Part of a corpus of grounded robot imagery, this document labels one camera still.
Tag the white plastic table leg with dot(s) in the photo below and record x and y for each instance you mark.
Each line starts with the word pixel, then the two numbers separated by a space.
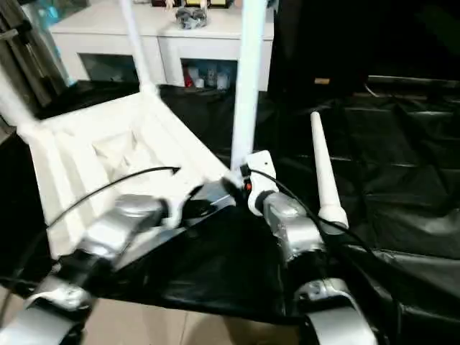
pixel 323 172
pixel 248 90
pixel 138 46
pixel 14 104

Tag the white plastic table top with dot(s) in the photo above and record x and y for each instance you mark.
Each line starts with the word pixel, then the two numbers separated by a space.
pixel 90 143

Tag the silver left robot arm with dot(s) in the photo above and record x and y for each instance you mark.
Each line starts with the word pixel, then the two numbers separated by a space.
pixel 115 219

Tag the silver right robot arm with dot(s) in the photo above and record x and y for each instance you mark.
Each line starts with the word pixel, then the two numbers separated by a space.
pixel 291 223

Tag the black plastic mat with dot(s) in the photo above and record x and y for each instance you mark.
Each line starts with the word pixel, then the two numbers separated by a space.
pixel 215 258

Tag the white cup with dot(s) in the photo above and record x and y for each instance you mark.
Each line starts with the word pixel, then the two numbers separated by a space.
pixel 199 83

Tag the red and white bottle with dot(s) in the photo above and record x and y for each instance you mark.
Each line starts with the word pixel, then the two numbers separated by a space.
pixel 187 79

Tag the small yellow label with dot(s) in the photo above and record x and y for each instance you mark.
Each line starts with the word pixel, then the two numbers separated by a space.
pixel 321 81

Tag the clear bag of dark items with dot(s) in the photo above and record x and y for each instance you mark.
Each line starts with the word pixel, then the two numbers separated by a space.
pixel 191 18

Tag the small cream figurine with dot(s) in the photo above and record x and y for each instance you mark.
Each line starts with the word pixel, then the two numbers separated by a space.
pixel 204 3
pixel 169 3

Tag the white sideboard cabinet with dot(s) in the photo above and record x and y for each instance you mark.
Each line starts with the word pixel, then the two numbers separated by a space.
pixel 108 39

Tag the grey flat bar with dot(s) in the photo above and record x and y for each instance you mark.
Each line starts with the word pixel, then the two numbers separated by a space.
pixel 413 79

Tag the grey brown curtain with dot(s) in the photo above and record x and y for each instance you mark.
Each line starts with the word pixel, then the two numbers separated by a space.
pixel 25 64

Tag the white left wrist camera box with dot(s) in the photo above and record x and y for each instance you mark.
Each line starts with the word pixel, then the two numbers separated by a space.
pixel 178 212

